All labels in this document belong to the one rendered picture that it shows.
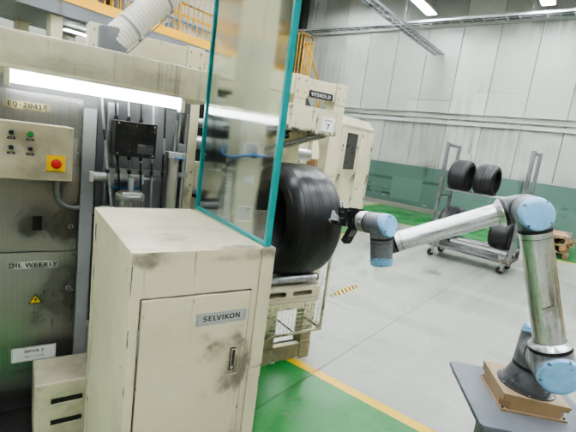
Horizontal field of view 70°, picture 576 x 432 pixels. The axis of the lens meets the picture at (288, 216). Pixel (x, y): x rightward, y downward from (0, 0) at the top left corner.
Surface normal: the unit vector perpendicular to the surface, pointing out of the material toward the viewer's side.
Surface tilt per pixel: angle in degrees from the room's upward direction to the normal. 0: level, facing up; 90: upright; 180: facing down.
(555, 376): 95
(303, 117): 90
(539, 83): 90
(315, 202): 63
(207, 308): 90
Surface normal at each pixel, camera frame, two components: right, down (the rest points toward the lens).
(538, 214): -0.27, 0.02
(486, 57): -0.61, 0.06
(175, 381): 0.54, 0.22
